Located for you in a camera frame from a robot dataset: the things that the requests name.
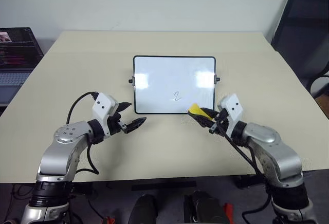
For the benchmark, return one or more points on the black framed small whiteboard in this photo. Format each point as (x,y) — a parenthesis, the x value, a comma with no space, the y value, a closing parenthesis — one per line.
(167,80)

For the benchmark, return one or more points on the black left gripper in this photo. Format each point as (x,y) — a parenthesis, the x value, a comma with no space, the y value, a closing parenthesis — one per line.
(114,125)

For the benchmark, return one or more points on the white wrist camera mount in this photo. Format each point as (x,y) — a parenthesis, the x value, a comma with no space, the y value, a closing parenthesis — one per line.
(102,105)
(235,105)

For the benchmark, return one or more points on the black office chair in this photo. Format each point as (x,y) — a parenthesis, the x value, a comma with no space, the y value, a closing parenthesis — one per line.
(295,41)

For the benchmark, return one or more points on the yellow whiteboard eraser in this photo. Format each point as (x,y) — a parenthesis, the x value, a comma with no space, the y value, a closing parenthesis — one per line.
(196,109)

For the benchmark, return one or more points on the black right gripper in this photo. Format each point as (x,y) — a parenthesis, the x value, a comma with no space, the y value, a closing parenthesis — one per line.
(222,123)

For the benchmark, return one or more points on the open grey laptop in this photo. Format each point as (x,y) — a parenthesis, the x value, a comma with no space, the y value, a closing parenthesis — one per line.
(15,54)

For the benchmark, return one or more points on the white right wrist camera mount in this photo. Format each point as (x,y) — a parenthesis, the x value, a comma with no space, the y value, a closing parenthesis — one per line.
(235,105)

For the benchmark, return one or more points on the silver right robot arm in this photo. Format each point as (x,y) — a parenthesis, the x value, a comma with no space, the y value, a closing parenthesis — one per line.
(268,136)

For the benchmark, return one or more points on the dark rounded shape red tab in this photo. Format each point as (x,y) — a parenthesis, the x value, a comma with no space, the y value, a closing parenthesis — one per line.
(205,208)

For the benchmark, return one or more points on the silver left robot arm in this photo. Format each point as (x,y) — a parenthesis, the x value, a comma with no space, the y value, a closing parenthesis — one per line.
(64,134)

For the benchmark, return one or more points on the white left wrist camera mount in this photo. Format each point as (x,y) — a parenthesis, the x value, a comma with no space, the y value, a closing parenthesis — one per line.
(102,105)

